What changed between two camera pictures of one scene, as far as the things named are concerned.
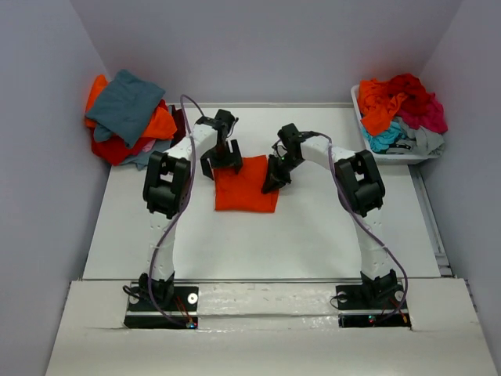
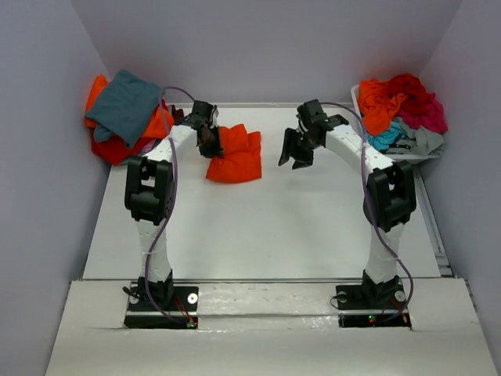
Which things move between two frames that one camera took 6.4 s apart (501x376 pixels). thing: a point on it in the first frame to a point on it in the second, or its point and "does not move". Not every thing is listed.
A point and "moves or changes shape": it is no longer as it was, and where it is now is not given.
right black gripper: x=274 y=178 to x=301 y=160
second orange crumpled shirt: x=378 y=105 does not move
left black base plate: x=185 y=299 does not move
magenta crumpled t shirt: x=432 y=119 does not move
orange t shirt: x=242 y=192 moves or changes shape
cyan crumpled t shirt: x=381 y=142 does not move
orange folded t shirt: x=162 y=127 does not move
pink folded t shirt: x=148 y=146 does not move
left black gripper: x=231 y=160 to x=216 y=150
